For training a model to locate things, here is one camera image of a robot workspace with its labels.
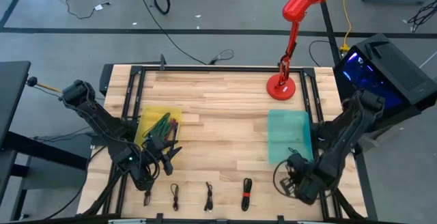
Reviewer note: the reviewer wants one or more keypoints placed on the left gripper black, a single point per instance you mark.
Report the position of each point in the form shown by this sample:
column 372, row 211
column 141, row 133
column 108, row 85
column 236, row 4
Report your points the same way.
column 158, row 147

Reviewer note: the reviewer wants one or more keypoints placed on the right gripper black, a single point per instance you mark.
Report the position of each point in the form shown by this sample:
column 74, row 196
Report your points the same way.
column 305, row 183

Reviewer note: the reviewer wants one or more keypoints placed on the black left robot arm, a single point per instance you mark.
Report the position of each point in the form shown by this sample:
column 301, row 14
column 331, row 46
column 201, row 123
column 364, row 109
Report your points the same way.
column 99, row 118

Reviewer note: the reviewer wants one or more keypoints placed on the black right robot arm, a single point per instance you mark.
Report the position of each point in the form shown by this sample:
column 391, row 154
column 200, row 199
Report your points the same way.
column 345, row 138

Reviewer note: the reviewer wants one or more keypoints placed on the yellow translucent plastic bin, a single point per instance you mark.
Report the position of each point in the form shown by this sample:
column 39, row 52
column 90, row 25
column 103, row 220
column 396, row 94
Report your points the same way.
column 147, row 114

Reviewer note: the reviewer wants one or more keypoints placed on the teal translucent plastic bin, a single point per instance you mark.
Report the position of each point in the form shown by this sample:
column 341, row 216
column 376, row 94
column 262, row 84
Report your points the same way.
column 286, row 132

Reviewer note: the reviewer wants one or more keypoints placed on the black computer tower blue light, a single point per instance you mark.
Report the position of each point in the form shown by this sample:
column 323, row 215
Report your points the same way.
column 392, row 67

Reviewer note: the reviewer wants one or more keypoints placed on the wooden stick black knob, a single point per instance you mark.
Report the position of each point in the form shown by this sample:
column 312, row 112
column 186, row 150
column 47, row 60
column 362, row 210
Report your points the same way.
column 31, row 81

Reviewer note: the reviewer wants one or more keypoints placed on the black side table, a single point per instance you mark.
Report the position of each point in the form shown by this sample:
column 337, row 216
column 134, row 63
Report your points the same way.
column 13, row 94

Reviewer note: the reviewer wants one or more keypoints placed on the metal frame clamp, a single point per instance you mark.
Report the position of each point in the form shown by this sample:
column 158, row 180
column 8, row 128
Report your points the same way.
column 163, row 63

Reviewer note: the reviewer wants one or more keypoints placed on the black aluminium table frame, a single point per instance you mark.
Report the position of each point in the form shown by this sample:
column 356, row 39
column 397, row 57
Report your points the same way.
column 218, row 68

